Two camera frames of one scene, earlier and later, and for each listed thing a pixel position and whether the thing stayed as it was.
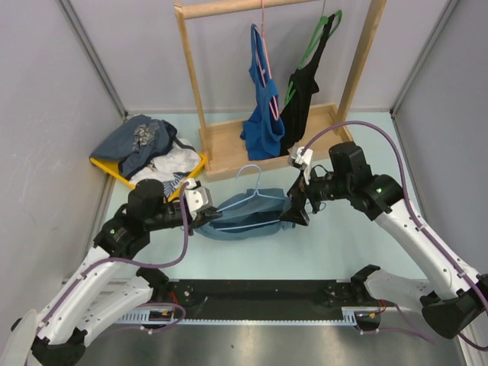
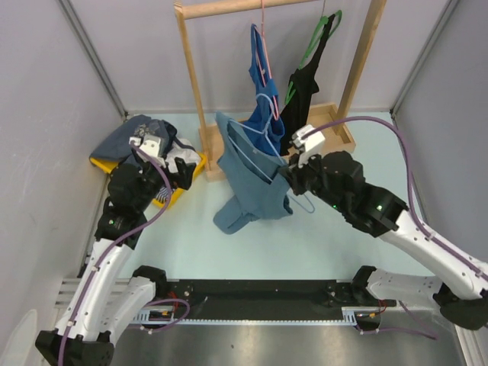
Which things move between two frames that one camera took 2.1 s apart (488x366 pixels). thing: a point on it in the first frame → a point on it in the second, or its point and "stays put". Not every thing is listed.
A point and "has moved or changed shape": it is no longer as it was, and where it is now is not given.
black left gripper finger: x=210 y=213 → x=181 y=168
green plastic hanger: x=291 y=91 stays put
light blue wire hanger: x=261 y=194 → x=298 y=202
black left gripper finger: x=201 y=221 → x=187 y=181
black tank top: x=303 y=85 stays put
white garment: x=177 y=158 stays put
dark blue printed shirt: x=136 y=142 stays put
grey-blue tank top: x=255 y=211 has moved or changed shape
